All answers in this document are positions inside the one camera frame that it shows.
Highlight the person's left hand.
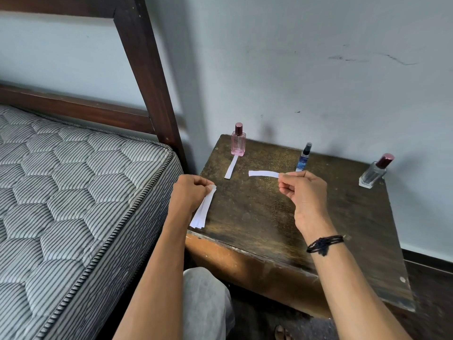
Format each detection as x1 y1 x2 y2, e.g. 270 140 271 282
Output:
168 174 215 220

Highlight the bundle of white paper strips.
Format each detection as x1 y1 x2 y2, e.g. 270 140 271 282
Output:
189 185 217 230

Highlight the clear perfume bottle maroon cap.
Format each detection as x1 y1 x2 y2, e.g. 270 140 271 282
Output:
358 153 395 189

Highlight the person's right forearm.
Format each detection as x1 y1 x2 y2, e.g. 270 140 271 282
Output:
302 226 413 340

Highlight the person's right hand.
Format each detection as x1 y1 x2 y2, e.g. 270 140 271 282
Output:
278 170 335 236

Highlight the black cord bracelet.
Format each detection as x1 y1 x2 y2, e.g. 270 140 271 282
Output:
306 235 344 257

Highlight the small blue spray bottle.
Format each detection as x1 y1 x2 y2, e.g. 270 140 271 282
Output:
295 142 313 172

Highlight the pink perfume bottle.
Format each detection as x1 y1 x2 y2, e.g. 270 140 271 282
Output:
231 123 246 157

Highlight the person's left forearm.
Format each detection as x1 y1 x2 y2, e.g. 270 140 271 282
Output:
113 212 194 340

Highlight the person's grey trouser leg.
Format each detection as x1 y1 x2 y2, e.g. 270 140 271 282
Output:
182 267 236 340

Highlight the striped quilted mattress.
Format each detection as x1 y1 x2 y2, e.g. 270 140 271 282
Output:
0 104 185 340

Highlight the dark wooden bed frame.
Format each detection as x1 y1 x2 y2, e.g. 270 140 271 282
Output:
0 0 189 174

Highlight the dark wooden side table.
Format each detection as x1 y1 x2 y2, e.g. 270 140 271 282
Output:
185 134 415 319

